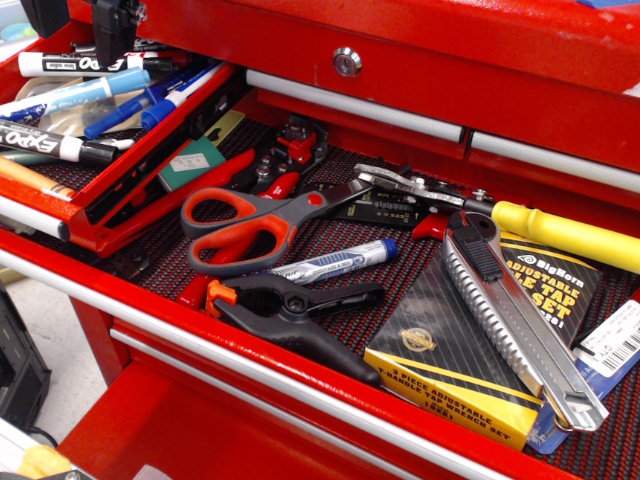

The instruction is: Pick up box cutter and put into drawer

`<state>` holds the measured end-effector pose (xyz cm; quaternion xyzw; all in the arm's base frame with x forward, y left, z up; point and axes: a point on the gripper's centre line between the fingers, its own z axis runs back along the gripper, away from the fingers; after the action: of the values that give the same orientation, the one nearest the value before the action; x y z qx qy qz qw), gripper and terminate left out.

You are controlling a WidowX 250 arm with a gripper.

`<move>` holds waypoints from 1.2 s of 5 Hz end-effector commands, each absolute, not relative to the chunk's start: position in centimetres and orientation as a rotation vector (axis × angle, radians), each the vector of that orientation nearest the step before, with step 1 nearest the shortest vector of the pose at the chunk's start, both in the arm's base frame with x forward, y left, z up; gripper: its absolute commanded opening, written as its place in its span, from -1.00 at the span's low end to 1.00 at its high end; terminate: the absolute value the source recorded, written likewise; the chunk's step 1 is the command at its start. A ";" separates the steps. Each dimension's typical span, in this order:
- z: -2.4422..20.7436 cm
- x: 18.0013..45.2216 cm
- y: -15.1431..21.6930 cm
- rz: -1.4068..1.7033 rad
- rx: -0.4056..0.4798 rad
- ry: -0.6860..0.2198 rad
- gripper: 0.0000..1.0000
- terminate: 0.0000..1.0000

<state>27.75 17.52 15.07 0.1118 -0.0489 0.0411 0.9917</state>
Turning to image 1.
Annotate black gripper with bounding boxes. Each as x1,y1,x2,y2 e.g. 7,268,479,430
90,0,146,67

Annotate silver drawer lock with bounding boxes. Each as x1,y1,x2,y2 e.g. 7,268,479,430
333,46,363,77

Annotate black expo marker lower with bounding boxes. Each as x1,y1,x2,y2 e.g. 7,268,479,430
1,120,119,168

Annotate orange marker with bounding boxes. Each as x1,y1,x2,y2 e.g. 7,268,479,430
1,157,76,201

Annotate black spring clamp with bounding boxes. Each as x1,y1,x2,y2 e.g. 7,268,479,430
206,274,386,388

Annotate yellow handled pliers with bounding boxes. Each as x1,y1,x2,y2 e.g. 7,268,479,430
354,164,639,274

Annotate black expo marker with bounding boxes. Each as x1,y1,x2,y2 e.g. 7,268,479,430
18,51,178,77
1,120,119,168

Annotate green white card package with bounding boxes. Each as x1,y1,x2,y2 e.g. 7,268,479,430
158,136,226,192

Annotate light blue cap marker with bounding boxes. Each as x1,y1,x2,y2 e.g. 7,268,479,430
1,67,150,121

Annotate black crate on floor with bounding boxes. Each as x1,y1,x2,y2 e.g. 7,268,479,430
1,285,51,430

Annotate black expo marker top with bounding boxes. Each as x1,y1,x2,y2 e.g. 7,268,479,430
18,51,178,77

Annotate black yellow tap wrench box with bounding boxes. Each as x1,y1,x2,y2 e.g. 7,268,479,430
364,233,602,454

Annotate red tool chest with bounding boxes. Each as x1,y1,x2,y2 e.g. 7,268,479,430
1,1,639,479

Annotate orange grey scissors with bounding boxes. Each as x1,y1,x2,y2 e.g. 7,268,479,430
181,179,373,277

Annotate black yellow wire stripper tool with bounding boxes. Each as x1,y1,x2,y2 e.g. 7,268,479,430
326,189,431,230

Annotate red upper small drawer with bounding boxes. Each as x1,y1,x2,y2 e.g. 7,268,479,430
0,19,251,259

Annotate blue grey marker pen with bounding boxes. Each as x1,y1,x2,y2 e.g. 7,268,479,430
269,239,398,285

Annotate silver black box cutter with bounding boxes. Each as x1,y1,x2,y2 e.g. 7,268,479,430
443,211,608,432

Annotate blue drill bit package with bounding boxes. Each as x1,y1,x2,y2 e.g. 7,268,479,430
527,299,639,454

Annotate dark blue marker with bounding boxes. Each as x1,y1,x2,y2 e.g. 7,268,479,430
84,74,188,139

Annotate blue marker with white body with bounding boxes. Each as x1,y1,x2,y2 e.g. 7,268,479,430
141,64,223,132

